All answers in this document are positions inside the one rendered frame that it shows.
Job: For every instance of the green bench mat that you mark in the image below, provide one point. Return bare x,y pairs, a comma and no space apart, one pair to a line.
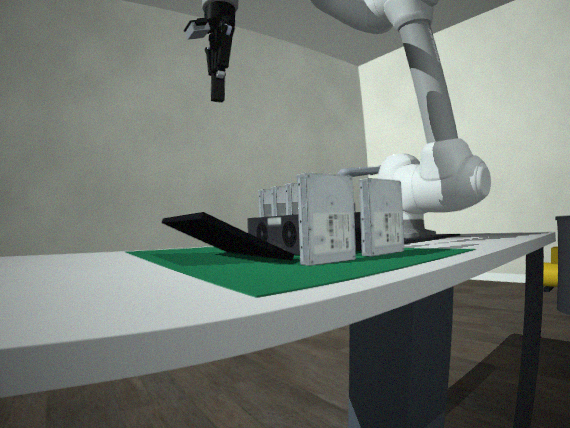
264,276

